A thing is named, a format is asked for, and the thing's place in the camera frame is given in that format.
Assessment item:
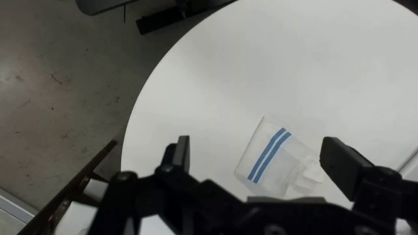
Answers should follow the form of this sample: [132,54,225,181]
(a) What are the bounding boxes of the black metal bar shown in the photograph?
[135,0,238,36]

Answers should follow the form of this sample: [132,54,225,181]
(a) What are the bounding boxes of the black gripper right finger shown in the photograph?
[319,135,418,235]

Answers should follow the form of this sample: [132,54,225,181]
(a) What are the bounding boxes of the dark wooden shelf unit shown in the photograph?
[18,136,122,235]

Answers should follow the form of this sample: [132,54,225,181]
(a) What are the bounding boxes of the white tea towel blue stripes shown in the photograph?
[234,114,324,198]

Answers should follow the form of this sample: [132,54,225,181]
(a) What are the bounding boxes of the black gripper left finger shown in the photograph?
[93,134,207,235]

